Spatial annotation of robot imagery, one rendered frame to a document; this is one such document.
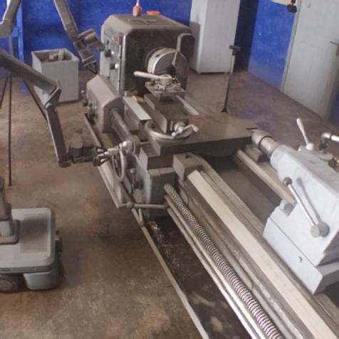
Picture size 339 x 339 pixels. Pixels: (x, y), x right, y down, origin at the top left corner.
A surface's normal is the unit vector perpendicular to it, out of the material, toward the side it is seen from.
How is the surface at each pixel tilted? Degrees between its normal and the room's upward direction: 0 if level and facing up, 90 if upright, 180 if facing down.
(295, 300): 36
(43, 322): 0
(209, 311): 0
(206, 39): 90
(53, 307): 0
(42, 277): 90
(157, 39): 90
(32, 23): 90
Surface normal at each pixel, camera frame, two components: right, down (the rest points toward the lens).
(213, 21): 0.39, 0.53
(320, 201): -0.90, 0.03
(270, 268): -0.47, -0.59
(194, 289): 0.08, -0.84
